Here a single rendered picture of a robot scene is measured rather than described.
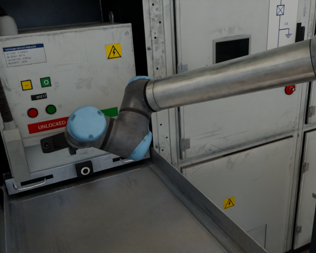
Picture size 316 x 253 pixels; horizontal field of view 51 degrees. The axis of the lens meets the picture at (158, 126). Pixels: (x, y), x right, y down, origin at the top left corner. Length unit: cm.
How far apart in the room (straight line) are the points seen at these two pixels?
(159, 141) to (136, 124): 45
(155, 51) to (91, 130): 49
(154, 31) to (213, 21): 23
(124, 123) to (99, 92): 36
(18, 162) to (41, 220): 19
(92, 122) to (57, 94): 37
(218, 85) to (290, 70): 16
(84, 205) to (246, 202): 85
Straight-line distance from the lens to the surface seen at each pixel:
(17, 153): 112
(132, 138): 86
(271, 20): 147
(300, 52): 72
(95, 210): 113
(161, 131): 130
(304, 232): 216
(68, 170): 128
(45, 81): 117
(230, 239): 97
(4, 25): 117
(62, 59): 117
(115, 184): 124
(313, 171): 195
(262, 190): 174
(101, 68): 120
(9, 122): 110
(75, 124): 83
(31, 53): 115
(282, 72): 73
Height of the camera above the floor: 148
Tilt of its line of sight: 22 degrees down
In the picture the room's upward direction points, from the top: 4 degrees counter-clockwise
